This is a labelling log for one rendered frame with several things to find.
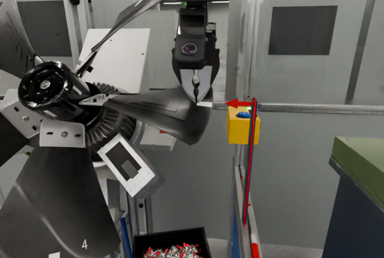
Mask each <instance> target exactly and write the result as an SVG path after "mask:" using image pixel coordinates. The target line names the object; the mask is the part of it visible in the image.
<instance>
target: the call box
mask: <svg viewBox="0 0 384 258"><path fill-rule="evenodd" d="M239 112H249V111H248V109H247V107H246V106H238V108H234V107H232V106H228V108H227V137H228V143H229V144H248V137H249V123H250V117H240V116H238V113H239ZM260 124H261V120H260V119H259V117H256V122H255V135H254V145H258V142H259V131H260Z"/></svg>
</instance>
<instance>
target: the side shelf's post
mask: <svg viewBox="0 0 384 258"><path fill-rule="evenodd" d="M139 150H140V151H141V152H142V154H143V155H144V156H145V157H146V158H147V159H148V160H149V158H148V150H142V149H139ZM142 204H143V219H144V227H145V234H147V233H153V218H152V209H151V196H150V197H149V198H148V199H142Z"/></svg>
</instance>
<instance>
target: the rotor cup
mask: <svg viewBox="0 0 384 258"><path fill-rule="evenodd" d="M45 80H48V81H50V86H49V87H48V88H47V89H42V88H41V83H42V82H43V81H45ZM73 86H75V87H76V88H77V89H78V90H80V91H81V92H82V93H81V95H80V94H79V93H77V92H76V91H75V90H74V89H73ZM97 94H102V92H101V91H100V90H99V89H98V88H97V87H96V86H95V85H93V84H91V83H89V82H85V81H83V80H82V79H81V78H80V77H79V76H78V75H77V74H76V73H75V72H73V71H72V70H71V69H70V68H69V67H68V66H67V65H65V64H64V63H61V62H58V61H47V62H43V63H40V64H39V65H37V66H35V67H33V68H32V69H30V70H29V71H28V72H27V73H26V74H25V75H24V76H23V78H22V79H21V81H20V83H19V86H18V99H19V101H20V103H21V104H22V105H23V106H24V107H25V108H27V109H29V110H31V111H32V112H34V113H36V114H39V115H40V116H42V117H44V118H46V119H48V120H56V121H66V122H76V123H81V124H84V126H85V131H87V130H89V129H90V128H91V127H93V126H94V125H95V124H96V123H97V122H98V120H99V119H100V117H101V116H102V114H103V111H104V108H99V107H88V106H77V104H79V102H80V101H82V100H85V99H87V98H90V97H92V96H95V95H97ZM47 110H48V111H50V112H52V113H53V114H55V115H56V117H53V116H51V115H49V114H48V113H46V112H44V111H47Z"/></svg>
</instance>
